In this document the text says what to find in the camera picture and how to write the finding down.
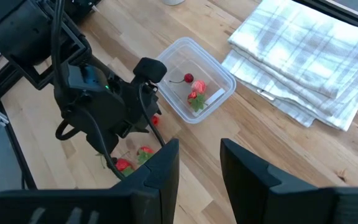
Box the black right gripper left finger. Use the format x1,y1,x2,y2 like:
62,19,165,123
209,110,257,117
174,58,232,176
0,138,180,224

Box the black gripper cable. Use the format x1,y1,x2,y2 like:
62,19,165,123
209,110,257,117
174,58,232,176
137,83,167,147
55,108,127,182
50,0,67,88

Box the folded white plaid towel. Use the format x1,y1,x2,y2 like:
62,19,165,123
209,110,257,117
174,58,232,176
221,0,358,132

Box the red cherry with stem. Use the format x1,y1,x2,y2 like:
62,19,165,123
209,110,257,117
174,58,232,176
168,72,195,85

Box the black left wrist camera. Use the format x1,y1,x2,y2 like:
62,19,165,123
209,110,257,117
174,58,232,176
132,57,168,84

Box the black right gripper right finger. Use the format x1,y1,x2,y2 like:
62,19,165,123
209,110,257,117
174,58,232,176
219,138,358,224

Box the clear plastic tupperware container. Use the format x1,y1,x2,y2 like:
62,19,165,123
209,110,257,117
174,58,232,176
155,36,237,124

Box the red fruits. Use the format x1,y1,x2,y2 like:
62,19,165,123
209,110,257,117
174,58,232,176
191,79,207,95

